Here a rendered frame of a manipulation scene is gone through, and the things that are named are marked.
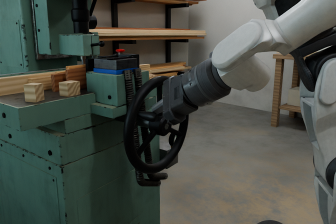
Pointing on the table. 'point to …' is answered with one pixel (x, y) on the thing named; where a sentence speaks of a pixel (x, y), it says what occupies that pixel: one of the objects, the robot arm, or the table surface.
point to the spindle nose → (80, 13)
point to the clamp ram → (89, 64)
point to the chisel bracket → (78, 45)
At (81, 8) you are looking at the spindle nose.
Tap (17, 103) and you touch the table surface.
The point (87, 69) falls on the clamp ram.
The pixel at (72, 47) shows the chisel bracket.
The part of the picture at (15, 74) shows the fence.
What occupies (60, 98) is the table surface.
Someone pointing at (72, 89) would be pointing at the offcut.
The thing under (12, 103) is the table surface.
